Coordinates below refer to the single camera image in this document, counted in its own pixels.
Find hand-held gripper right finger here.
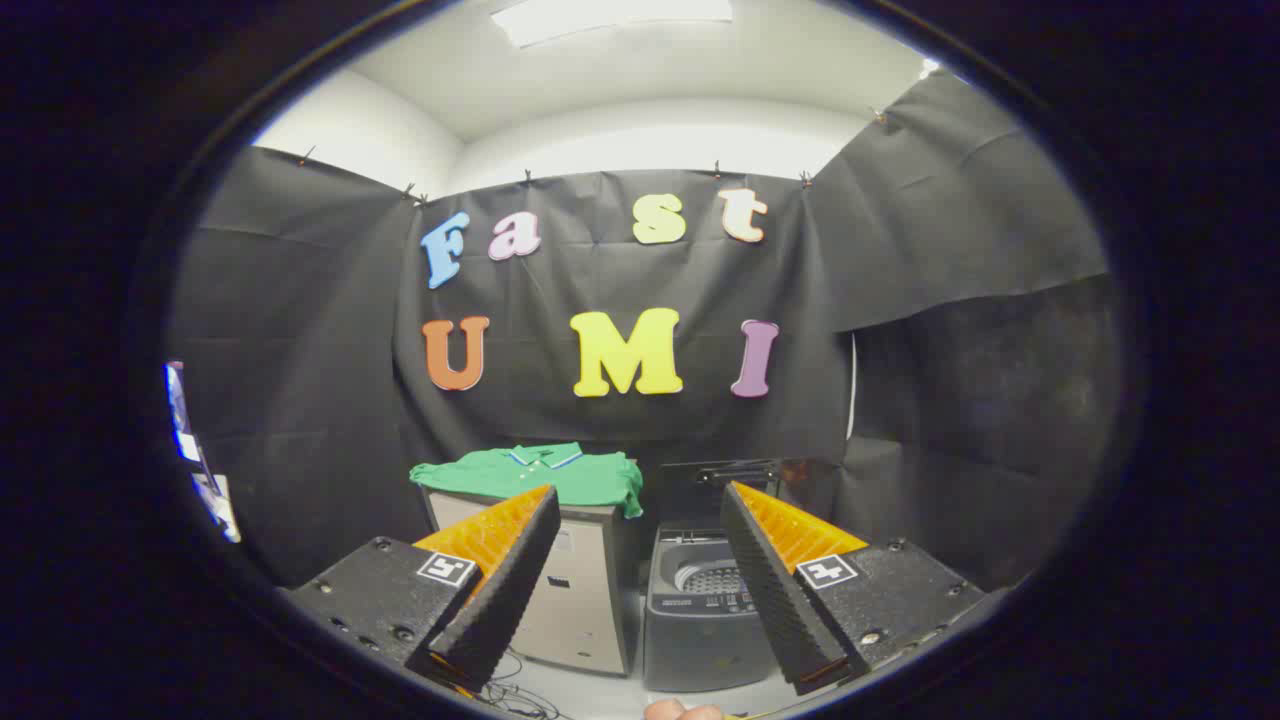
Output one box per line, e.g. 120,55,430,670
720,480,989,697

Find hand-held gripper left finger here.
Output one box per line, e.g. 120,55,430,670
283,484,563,693

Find dark grey washing machine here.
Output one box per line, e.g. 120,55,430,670
643,524,793,693

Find transparent washing machine lid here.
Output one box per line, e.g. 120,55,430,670
655,458,839,533

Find green polo shirt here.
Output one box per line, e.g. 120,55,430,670
409,442,646,519

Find grey cabinet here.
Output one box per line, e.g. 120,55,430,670
425,487,642,678

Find white and blue poster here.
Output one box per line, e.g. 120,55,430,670
163,360,243,544

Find ceiling light panel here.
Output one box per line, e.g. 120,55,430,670
490,0,734,49

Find black floor cables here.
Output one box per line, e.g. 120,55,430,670
468,648,573,720

